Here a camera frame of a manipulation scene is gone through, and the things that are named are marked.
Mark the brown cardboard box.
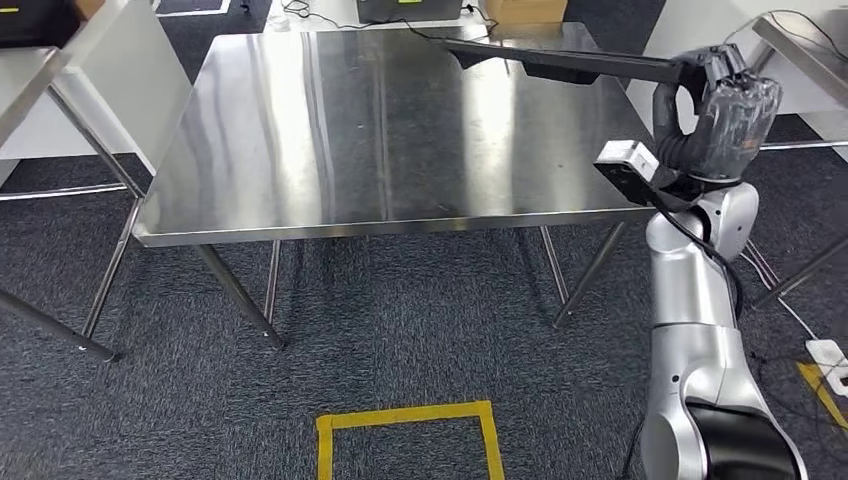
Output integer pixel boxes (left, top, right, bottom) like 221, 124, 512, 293
483, 0, 570, 26

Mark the dark grey equipment box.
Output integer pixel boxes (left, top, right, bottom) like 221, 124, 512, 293
356, 0, 464, 23

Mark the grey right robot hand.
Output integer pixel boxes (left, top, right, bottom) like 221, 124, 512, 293
672, 42, 784, 183

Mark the yellow floor tape square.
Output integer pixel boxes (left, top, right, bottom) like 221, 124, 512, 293
315, 400, 507, 480

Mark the black perforated plastic panel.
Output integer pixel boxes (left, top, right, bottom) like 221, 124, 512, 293
430, 36, 687, 86

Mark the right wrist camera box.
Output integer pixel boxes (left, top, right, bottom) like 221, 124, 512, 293
592, 139, 677, 207

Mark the white panel board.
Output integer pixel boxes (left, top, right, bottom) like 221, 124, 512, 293
625, 0, 848, 164
0, 0, 195, 177

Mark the black case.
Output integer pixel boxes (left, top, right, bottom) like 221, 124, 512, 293
0, 0, 86, 49

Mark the yellow floor tape strip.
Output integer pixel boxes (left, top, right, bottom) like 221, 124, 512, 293
796, 360, 848, 432

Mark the white power strip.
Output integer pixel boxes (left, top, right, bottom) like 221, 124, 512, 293
804, 339, 848, 399

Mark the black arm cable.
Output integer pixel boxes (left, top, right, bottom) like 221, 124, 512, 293
616, 198, 745, 480

